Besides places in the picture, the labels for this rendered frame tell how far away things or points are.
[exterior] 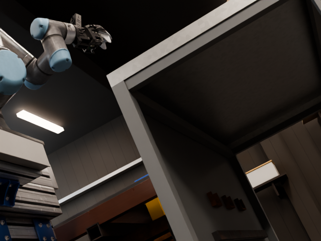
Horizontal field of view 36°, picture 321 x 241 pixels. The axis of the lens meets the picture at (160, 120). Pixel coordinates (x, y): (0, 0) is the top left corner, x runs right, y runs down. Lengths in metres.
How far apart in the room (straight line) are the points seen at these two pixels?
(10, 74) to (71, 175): 7.85
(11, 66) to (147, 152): 0.48
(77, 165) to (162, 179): 8.03
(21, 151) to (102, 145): 7.85
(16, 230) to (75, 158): 7.90
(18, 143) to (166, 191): 0.39
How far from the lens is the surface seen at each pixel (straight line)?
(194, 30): 1.32
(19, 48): 1.81
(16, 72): 1.49
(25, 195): 1.44
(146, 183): 1.63
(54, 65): 1.71
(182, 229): 1.23
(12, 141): 1.25
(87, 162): 9.17
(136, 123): 1.30
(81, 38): 1.85
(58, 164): 9.45
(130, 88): 1.34
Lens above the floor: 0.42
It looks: 20 degrees up
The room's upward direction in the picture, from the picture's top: 24 degrees counter-clockwise
